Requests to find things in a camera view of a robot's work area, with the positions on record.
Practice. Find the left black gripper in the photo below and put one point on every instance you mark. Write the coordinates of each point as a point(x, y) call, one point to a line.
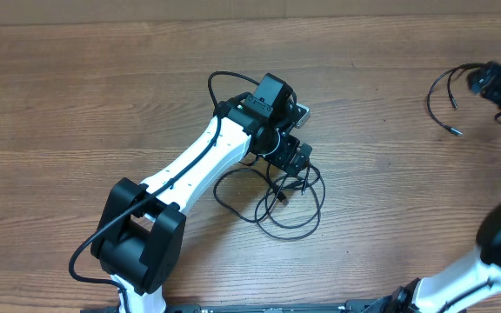
point(299, 160)

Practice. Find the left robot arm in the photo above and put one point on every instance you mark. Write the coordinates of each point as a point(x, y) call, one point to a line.
point(140, 232)

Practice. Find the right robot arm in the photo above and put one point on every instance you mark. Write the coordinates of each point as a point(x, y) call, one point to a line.
point(477, 275)

